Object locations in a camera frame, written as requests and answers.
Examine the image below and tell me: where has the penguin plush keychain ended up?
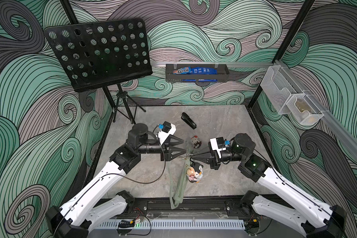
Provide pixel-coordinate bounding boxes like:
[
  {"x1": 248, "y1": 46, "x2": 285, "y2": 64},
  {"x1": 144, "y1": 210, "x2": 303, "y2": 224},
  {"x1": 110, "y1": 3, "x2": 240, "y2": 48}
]
[{"x1": 186, "y1": 162, "x2": 203, "y2": 183}]

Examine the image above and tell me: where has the green fabric bag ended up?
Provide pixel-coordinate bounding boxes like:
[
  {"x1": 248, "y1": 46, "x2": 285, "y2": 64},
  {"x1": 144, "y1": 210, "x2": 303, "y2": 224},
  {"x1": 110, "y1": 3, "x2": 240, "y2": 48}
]
[{"x1": 167, "y1": 153, "x2": 193, "y2": 210}]

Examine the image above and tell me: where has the red white plush keychain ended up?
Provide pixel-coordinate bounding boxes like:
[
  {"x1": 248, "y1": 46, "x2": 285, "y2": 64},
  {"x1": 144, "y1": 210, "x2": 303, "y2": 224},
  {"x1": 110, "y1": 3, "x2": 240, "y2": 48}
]
[{"x1": 190, "y1": 135, "x2": 202, "y2": 149}]

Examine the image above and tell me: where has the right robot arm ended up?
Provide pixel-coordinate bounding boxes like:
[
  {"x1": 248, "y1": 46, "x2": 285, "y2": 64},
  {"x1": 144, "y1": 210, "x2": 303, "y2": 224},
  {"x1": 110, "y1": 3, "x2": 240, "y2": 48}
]
[{"x1": 190, "y1": 133, "x2": 347, "y2": 238}]

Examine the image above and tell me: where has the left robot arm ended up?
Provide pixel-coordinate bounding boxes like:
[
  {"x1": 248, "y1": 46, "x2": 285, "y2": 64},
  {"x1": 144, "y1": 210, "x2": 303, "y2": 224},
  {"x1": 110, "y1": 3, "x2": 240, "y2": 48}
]
[{"x1": 46, "y1": 122, "x2": 186, "y2": 238}]

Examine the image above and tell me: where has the black stapler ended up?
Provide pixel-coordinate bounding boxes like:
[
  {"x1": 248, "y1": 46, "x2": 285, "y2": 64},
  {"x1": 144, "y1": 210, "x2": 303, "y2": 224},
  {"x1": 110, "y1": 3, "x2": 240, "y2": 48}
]
[{"x1": 181, "y1": 112, "x2": 197, "y2": 130}]

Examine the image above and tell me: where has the blue candy packet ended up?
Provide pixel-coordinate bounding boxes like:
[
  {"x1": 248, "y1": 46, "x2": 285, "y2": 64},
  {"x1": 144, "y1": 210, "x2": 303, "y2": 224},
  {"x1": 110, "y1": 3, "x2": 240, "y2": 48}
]
[{"x1": 172, "y1": 66, "x2": 218, "y2": 75}]

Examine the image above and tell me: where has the large clear plastic bin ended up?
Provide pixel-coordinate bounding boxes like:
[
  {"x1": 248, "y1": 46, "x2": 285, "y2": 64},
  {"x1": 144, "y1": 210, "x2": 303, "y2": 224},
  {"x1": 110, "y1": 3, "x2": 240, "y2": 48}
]
[{"x1": 260, "y1": 64, "x2": 300, "y2": 115}]

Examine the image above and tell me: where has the small clear plastic bin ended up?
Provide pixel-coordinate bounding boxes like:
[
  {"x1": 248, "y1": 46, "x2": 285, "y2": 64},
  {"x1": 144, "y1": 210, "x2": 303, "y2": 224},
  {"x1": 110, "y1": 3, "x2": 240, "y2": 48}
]
[{"x1": 286, "y1": 94, "x2": 324, "y2": 126}]

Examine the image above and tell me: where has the black perforated music stand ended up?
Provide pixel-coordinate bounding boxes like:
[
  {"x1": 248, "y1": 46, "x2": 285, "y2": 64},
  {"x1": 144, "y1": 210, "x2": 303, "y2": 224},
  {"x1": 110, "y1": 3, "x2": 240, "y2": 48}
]
[{"x1": 44, "y1": 18, "x2": 152, "y2": 112}]

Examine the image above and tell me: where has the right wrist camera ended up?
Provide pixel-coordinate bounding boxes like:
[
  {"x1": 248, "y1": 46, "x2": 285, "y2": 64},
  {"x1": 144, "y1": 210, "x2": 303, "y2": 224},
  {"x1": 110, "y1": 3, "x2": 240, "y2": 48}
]
[{"x1": 210, "y1": 137, "x2": 230, "y2": 159}]

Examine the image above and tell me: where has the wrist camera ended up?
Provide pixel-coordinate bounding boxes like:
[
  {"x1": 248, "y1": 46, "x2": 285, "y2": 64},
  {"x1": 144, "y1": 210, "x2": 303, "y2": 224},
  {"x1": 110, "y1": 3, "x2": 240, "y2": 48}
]
[
  {"x1": 157, "y1": 122, "x2": 176, "y2": 145},
  {"x1": 210, "y1": 137, "x2": 230, "y2": 159}
]

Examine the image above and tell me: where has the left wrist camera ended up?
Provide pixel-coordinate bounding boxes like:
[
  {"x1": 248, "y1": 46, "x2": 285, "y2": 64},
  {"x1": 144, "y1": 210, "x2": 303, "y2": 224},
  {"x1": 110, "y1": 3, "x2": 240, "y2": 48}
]
[{"x1": 157, "y1": 122, "x2": 176, "y2": 145}]

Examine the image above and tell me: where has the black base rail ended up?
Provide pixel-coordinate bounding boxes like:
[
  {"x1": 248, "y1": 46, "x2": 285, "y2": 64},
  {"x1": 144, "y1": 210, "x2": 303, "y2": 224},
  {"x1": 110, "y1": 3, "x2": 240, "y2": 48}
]
[{"x1": 119, "y1": 195, "x2": 255, "y2": 219}]

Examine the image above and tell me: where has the black wall-mounted tray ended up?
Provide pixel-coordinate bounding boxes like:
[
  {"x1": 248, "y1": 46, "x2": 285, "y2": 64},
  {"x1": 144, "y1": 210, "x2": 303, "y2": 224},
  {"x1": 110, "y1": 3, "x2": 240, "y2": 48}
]
[{"x1": 166, "y1": 63, "x2": 230, "y2": 82}]

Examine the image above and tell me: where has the white slotted cable duct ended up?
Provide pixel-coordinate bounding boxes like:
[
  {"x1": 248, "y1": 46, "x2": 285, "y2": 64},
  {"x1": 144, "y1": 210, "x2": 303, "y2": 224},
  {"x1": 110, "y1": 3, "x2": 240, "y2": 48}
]
[{"x1": 92, "y1": 219, "x2": 246, "y2": 230}]

